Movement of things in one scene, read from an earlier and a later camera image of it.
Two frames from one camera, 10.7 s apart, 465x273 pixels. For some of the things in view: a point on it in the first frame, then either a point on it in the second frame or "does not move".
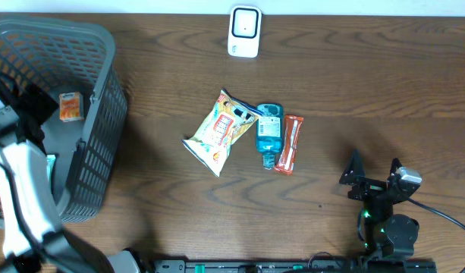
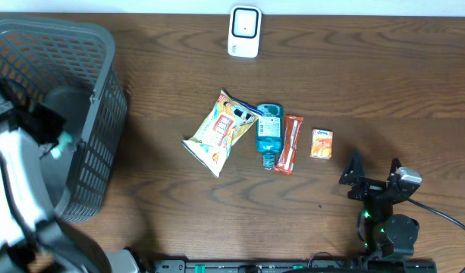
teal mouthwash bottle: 269,132 does not move
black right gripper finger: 395,165 does not move
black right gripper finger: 355,169 does not move
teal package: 50,165 → 64,139
